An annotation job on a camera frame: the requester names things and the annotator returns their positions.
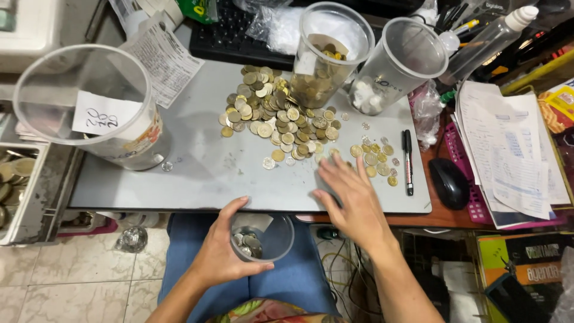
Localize black marker pen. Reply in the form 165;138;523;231
402;129;414;196

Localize person's blue jeans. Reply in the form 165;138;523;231
157;213;340;323

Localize small clear plastic cup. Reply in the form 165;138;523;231
230;213;295;263

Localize printed paper receipt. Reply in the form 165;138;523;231
118;13;206;109

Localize small spread of sorted coins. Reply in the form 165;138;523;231
349;121;401;187

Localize clear cup of silver coins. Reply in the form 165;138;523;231
348;17;449;117

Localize black computer mouse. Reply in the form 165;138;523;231
428;157;471;211

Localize crumpled clear plastic wrap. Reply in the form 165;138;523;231
408;79;445;152

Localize large clear cup with label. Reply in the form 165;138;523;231
13;43;172;171

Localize bundle of pens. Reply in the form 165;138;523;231
436;0;481;48

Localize pink plastic basket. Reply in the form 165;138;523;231
443;121;568;231

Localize grey coin drawer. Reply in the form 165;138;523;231
0;141;87;247

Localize white handwritten paper note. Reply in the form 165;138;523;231
72;90;144;136

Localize crumpled shiny wrapper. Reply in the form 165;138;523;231
115;226;149;255

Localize black phone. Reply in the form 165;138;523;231
484;272;553;323

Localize black keyboard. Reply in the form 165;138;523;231
189;0;387;71

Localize white cash register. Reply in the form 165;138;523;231
0;0;105;75

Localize grey work board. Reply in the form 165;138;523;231
68;22;432;214

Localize tangle of cables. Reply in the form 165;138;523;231
319;237;384;320

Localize person's colourful shirt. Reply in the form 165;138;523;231
205;298;347;323

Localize large pile of mixed coins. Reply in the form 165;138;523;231
218;65;344;170

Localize clear spray bottle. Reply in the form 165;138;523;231
438;5;539;86

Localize person's left hand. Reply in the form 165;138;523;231
188;196;275;291

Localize clear cup of gold coins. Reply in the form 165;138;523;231
289;1;376;109

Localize clear plastic bag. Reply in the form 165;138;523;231
244;4;317;57

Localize green and orange box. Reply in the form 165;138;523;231
476;232;574;323

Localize yellow snack packet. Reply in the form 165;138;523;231
537;80;574;135

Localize stack of printed papers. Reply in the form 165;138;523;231
452;80;571;230

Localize silver coins in small cup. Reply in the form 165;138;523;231
232;231;263;259

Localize person's right hand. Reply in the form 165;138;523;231
312;154;399;257

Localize green packet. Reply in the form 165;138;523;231
177;0;219;24

